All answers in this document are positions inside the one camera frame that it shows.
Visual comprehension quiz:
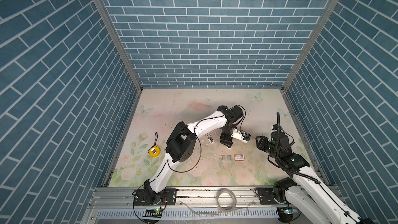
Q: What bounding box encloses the cardboard staple tray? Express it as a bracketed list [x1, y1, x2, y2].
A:
[220, 155, 232, 161]

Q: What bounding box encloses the red staple box sleeve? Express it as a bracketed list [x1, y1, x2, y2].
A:
[234, 154, 245, 161]

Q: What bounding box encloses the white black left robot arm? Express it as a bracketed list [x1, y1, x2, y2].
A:
[144, 105, 251, 196]

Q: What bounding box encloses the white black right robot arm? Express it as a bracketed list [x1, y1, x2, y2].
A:
[256, 113, 373, 224]

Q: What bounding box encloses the coiled clear tube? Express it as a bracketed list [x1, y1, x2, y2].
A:
[216, 188, 237, 213]

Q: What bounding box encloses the yellow tape measure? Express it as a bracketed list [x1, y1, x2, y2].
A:
[148, 132, 160, 157]

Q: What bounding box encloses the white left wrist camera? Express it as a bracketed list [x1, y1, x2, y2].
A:
[231, 129, 251, 143]

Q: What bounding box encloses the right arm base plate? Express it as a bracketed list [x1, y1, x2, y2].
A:
[253, 187, 286, 205]

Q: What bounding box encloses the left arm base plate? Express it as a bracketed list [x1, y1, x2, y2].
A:
[132, 188, 178, 206]

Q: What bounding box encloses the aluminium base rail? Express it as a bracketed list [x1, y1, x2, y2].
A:
[82, 186, 313, 224]

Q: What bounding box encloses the aluminium corner post right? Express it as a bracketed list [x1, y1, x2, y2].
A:
[282, 0, 339, 94]

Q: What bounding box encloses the aluminium corner post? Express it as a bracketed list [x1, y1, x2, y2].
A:
[282, 0, 339, 94]
[92, 0, 143, 93]

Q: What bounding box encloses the aluminium corner post left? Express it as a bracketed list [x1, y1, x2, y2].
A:
[92, 0, 143, 93]

